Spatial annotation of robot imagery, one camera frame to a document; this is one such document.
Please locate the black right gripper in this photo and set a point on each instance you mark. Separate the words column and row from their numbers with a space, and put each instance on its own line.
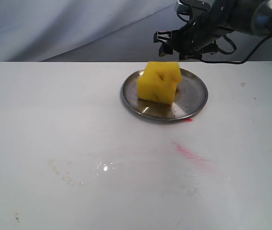
column 206, row 24

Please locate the yellow sponge block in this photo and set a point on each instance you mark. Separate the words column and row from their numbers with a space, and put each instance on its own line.
column 159, row 82

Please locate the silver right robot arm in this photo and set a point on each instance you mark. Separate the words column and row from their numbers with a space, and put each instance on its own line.
column 252, row 17

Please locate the round steel plate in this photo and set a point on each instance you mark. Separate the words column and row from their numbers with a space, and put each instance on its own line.
column 191, row 97

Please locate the grey backdrop cloth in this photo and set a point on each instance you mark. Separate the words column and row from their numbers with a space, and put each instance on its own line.
column 83, row 30

